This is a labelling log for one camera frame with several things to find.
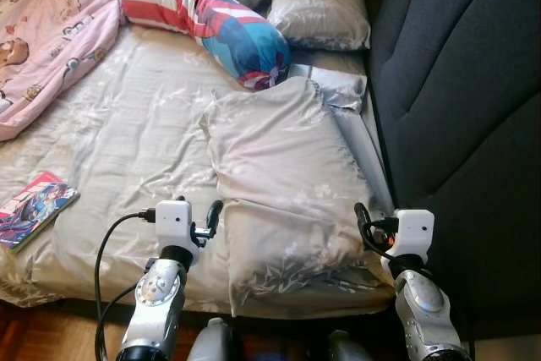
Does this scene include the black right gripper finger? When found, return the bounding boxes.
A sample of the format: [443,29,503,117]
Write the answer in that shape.
[353,202,378,249]

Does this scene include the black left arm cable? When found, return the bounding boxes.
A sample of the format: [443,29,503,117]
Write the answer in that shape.
[93,207,157,361]

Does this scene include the grey floral bed sheet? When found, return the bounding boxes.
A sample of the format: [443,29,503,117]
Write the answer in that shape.
[0,0,398,320]

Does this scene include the silver left robot leg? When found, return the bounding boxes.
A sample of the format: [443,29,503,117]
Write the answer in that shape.
[188,317,238,361]

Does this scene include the pink cartoon print blanket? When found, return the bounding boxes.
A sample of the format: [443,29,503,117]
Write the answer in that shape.
[0,0,126,142]

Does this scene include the colourful manga book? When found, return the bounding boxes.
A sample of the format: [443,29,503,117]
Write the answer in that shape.
[0,171,81,254]

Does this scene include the silver right robot leg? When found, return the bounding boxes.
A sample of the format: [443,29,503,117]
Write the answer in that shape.
[328,330,373,361]

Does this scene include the silver robot leg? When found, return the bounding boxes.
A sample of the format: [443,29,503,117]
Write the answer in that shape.
[188,317,238,361]
[328,330,373,361]

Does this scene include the striped red blue bolster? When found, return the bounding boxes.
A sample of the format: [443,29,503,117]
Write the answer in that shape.
[118,0,292,91]

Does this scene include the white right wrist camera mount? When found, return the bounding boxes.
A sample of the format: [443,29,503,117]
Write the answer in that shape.
[394,209,435,260]

